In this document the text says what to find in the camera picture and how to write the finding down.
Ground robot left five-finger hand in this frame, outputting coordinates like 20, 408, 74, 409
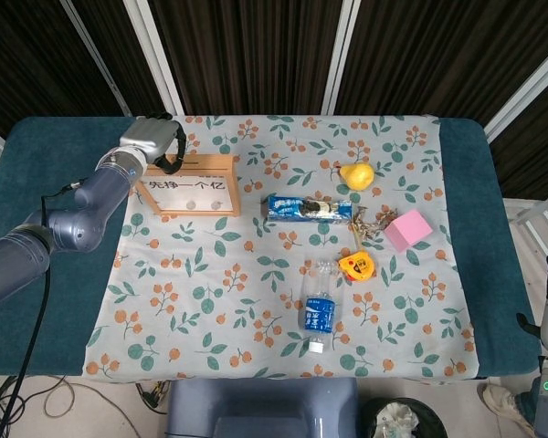
120, 112, 188, 175

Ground black bin with white bag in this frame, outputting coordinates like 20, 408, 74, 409
360, 396, 444, 438

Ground yellow pear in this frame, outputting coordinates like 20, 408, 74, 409
338, 160, 375, 191

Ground blue cookie package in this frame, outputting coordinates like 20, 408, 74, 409
260, 194, 355, 224

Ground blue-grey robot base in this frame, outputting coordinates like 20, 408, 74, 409
165, 378, 361, 438

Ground floral printed tablecloth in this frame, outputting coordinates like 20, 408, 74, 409
80, 113, 480, 380

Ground white partition post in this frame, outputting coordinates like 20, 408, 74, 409
122, 0, 185, 115
483, 36, 548, 142
321, 0, 362, 115
61, 0, 133, 118

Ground wooden framed box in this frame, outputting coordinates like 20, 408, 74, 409
134, 153, 242, 224

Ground tangled floor cables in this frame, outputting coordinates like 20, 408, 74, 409
0, 374, 141, 438

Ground pink foam cube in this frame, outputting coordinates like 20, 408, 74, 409
383, 209, 433, 253

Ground yellow tape measure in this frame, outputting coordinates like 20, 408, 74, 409
337, 253, 371, 280

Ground black yellow cable bundle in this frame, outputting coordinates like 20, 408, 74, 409
135, 380, 171, 411

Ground clear bottle with blue label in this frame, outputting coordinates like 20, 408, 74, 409
300, 258, 342, 355

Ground white metal frame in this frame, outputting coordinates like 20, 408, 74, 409
501, 191, 548, 229

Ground white sneaker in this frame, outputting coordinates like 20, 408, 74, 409
477, 382, 538, 434

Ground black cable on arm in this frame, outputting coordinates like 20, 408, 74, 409
0, 181, 81, 438

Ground teal fabric table cover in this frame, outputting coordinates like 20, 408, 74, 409
0, 116, 535, 378

